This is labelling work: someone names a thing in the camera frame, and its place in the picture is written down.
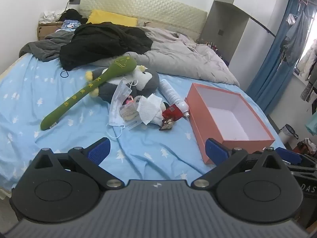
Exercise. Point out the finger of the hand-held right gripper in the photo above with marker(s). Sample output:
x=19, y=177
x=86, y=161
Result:
x=288, y=154

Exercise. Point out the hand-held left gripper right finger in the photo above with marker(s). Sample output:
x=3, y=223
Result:
x=216, y=151

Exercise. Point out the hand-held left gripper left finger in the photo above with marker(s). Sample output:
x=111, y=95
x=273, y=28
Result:
x=99, y=151

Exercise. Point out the orange cardboard box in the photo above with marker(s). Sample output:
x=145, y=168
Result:
x=198, y=121

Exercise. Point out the silver packet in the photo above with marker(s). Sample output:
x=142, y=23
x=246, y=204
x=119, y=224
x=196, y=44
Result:
x=128, y=112

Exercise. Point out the blue face mask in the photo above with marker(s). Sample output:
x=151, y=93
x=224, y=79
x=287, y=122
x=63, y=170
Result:
x=117, y=104

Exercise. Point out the red packet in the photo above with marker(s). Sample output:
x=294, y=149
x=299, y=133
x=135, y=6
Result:
x=172, y=111

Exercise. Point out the pink hair accessory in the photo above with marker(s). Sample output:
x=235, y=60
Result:
x=132, y=101

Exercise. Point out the white tissue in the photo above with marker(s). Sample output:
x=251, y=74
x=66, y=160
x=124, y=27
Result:
x=149, y=109

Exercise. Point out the red suitcase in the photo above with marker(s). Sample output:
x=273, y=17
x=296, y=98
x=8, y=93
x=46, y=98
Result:
x=300, y=147

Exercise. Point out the white trash bin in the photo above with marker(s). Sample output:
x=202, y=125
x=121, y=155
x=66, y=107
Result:
x=287, y=135

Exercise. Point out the teal hanging garment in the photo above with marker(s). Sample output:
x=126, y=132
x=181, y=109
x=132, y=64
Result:
x=311, y=126

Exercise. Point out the small doll figure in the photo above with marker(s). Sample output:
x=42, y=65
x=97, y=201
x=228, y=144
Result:
x=168, y=124

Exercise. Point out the long green plush toy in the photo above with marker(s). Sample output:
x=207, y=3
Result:
x=74, y=96

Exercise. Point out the white spray bottle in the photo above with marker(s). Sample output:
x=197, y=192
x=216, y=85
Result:
x=171, y=94

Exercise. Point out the light blue bedsheet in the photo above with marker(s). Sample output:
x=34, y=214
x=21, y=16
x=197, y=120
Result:
x=37, y=99

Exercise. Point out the grey penguin plush toy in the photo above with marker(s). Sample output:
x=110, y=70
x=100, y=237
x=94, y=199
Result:
x=149, y=81

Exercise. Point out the blue curtain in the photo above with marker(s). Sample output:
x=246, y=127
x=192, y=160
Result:
x=272, y=67

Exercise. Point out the white hanging jacket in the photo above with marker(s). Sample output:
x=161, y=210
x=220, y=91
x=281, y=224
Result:
x=307, y=59

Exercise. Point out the light grey duvet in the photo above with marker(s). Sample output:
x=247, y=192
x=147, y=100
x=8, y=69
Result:
x=185, y=59

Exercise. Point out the row of small bottles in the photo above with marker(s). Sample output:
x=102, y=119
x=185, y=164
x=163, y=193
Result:
x=211, y=45

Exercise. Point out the black garment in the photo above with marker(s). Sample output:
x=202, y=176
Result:
x=99, y=42

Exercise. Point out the grey-blue hanging garment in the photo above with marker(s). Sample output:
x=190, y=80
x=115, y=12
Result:
x=294, y=39

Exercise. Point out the dark grey blanket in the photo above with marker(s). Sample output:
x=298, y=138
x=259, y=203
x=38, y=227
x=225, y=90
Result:
x=42, y=47

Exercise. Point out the blue printed pouch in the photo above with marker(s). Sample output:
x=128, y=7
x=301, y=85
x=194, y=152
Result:
x=70, y=25

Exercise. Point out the yellow pillow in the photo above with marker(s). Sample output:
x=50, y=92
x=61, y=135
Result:
x=109, y=18

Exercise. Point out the white wardrobe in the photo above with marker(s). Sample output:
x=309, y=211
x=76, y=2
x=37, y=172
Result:
x=223, y=17

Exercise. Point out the black bag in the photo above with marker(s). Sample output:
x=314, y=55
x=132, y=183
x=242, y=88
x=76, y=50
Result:
x=73, y=14

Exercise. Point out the white cloth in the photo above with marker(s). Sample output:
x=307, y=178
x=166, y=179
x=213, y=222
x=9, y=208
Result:
x=50, y=16

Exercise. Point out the cream padded headboard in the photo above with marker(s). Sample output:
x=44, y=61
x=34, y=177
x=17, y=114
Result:
x=148, y=5

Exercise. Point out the dark wall switch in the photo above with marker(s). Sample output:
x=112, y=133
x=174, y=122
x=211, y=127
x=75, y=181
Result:
x=221, y=32

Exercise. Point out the wall power outlet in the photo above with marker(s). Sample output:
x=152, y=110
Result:
x=74, y=1

